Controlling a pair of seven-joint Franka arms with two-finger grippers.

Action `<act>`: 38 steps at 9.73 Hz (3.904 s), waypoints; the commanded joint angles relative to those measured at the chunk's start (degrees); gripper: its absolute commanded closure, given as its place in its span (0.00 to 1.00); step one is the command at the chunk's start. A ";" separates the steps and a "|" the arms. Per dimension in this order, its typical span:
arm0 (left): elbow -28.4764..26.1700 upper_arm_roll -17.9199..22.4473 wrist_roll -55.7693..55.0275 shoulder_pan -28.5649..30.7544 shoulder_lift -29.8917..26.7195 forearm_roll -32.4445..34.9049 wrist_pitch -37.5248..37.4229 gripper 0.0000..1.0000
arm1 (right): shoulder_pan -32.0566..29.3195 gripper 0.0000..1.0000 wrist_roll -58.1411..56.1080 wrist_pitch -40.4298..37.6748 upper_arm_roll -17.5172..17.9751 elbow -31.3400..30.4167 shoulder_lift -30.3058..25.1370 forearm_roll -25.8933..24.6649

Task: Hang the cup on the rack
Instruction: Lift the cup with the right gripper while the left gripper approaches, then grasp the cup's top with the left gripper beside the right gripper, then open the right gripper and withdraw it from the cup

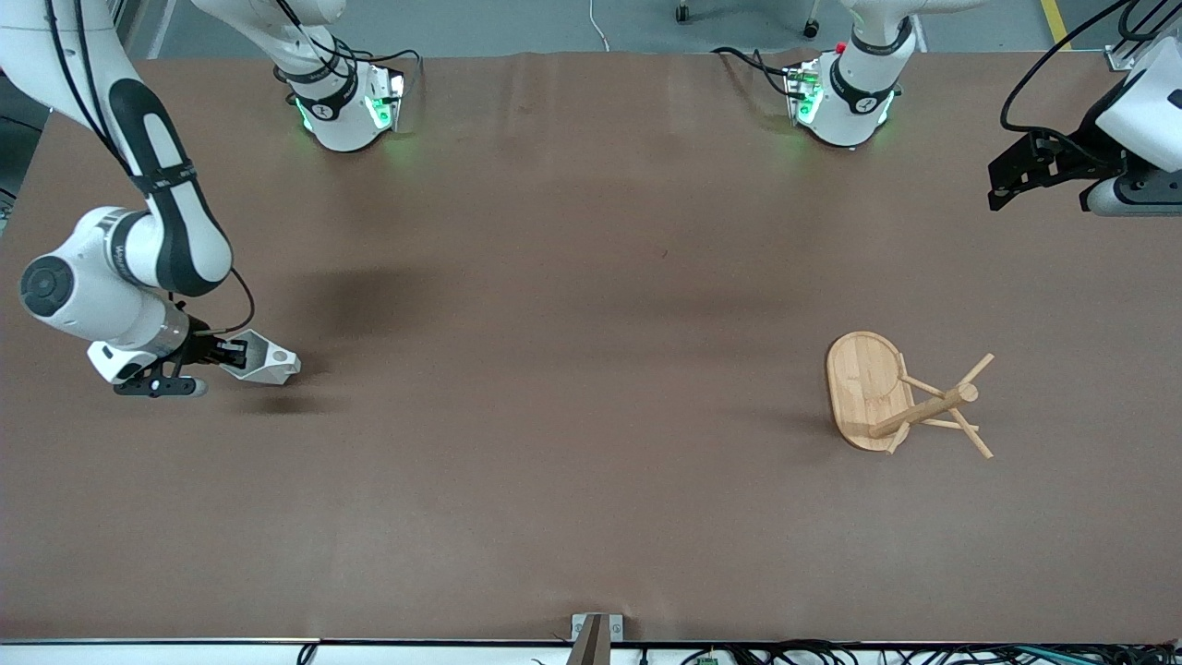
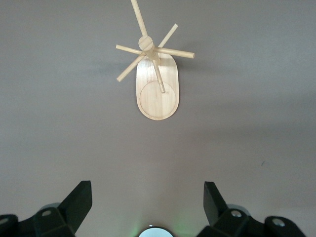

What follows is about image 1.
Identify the white faceted cup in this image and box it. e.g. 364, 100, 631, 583
222, 330, 302, 386

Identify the wooden cup rack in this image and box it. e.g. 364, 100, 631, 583
825, 331, 996, 461

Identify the brown table cover sheet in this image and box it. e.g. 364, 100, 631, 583
0, 51, 1182, 645

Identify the black left arm base cable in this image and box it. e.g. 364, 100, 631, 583
711, 46, 797, 99

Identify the black arm base cable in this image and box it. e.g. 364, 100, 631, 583
711, 46, 797, 99
351, 44, 423, 93

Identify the black right arm base cable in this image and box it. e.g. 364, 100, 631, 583
351, 44, 423, 93

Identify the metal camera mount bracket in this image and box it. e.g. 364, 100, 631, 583
571, 613, 624, 665

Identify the black cable bundle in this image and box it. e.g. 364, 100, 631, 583
646, 639, 1182, 665

